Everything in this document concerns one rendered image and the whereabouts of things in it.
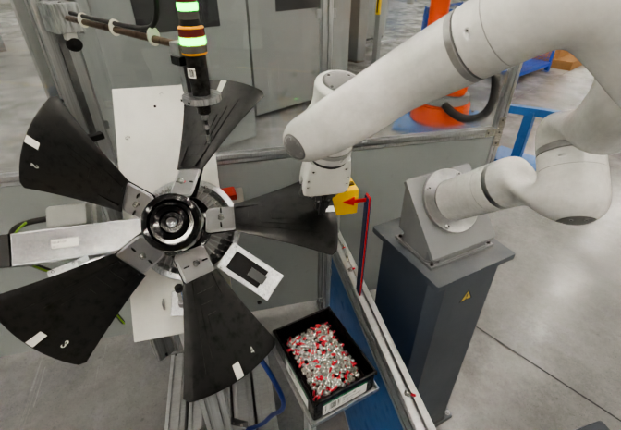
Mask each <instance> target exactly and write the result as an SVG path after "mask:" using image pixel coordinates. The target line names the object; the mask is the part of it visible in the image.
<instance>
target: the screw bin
mask: <svg viewBox="0 0 621 430"><path fill-rule="evenodd" d="M325 321H327V322H328V324H329V325H331V328H332V329H333V330H335V333H336V335H337V336H338V338H339V339H340V341H341V342H342V343H344V344H345V345H344V346H345V348H346V349H347V351H348V352H349V354H350V355H351V356H352V358H353V359H354V360H355V362H356V363H357V364H358V367H359V369H360V370H361V371H362V373H364V376H363V377H362V378H360V379H358V380H356V381H354V382H352V383H350V384H349V385H347V386H345V387H342V388H340V389H339V390H337V391H336V392H334V393H332V394H330V395H328V396H327V397H325V398H323V399H320V400H318V401H316V402H314V401H313V399H312V397H311V395H310V393H309V391H308V389H307V388H306V386H305V384H304V383H303V381H302V379H301V377H300V375H299V373H298V371H297V369H296V367H295V365H294V363H293V362H292V361H291V359H290V357H289V355H288V353H287V351H286V349H285V347H284V345H283V342H284V341H283V340H284V339H286V338H289V336H291V337H292V336H294V335H296V334H298V333H300V332H302V331H304V330H307V329H308V328H310V327H313V326H315V325H316V324H320V323H323V322H325ZM273 334H274V336H275V345H276V349H277V351H278V353H279V355H280V357H281V358H282V360H283V362H284V364H285V366H286V369H287V370H288V372H289V374H290V376H291V378H292V380H293V382H294V383H295V385H296V387H297V389H298V392H299V394H300V396H301V397H302V399H303V401H304V403H305V405H306V407H307V408H308V410H309V412H310V415H311V417H312V419H313V420H317V419H318V418H320V417H322V416H324V415H325V414H326V413H328V412H331V411H332V410H334V409H336V408H338V407H340V406H341V405H343V404H345V403H347V402H348V401H350V400H352V399H354V398H355V397H357V396H359V395H361V394H363V393H364V392H366V391H368V390H370V389H371V388H372V385H373V379H374V376H375V375H377V370H375V368H374V367H373V366H372V364H371V362H370V361H369V360H368V358H367V357H366V356H365V354H364V353H363V352H362V350H361V349H360V347H359V346H358V344H357V343H356V342H355V340H354V339H353V338H352V337H351V336H350V335H349V333H348V332H347V330H346V329H345V327H344V326H343V325H342V323H341V322H340V321H339V319H338V318H337V316H336V315H335V313H334V312H333V311H332V309H331V308H330V306H328V307H326V308H324V309H321V310H320V311H318V312H315V313H312V314H309V315H307V316H305V317H302V318H300V319H298V320H296V321H294V322H292V323H289V324H287V325H285V326H281V327H279V328H277V329H274V330H273Z"/></svg>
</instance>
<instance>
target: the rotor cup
mask: <svg viewBox="0 0 621 430"><path fill-rule="evenodd" d="M207 210H208V208H207V207H206V205H205V204H204V203H203V202H201V201H200V200H199V199H197V198H189V197H187V196H185V195H182V194H179V193H166V194H163V195H160V196H158V197H156V198H154V199H153V200H151V201H150V202H149V203H148V204H147V205H146V207H145V208H144V210H143V212H142V214H141V217H140V230H141V233H142V236H143V238H145V240H146V241H147V242H148V243H149V244H150V245H151V246H152V247H154V249H156V250H159V251H162V252H165V255H167V256H171V257H172V256H174V255H177V254H179V253H182V252H185V251H188V250H190V249H193V248H196V247H198V246H201V245H202V246H203V247H205V245H206V244H207V243H208V241H209V240H210V238H211V236H212V234H209V235H206V229H205V228H206V211H207ZM168 217H174V218H175V219H176V220H177V224H176V225H175V226H174V227H168V226H167V225H166V223H165V221H166V219H167V218H168ZM202 218H204V222H203V221H202ZM184 249H186V250H184ZM182 250H184V251H182Z"/></svg>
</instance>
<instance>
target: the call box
mask: <svg viewBox="0 0 621 430"><path fill-rule="evenodd" d="M354 184H355V183H354ZM352 197H355V199H358V197H359V189H358V187H357V186H356V184H355V185H353V186H348V189H347V191H345V192H342V193H338V194H337V195H336V196H335V197H334V198H333V199H332V200H333V203H334V206H335V212H336V215H346V214H354V213H356V212H357V209H358V203H354V205H350V204H346V203H343V202H344V201H346V200H348V199H350V198H352Z"/></svg>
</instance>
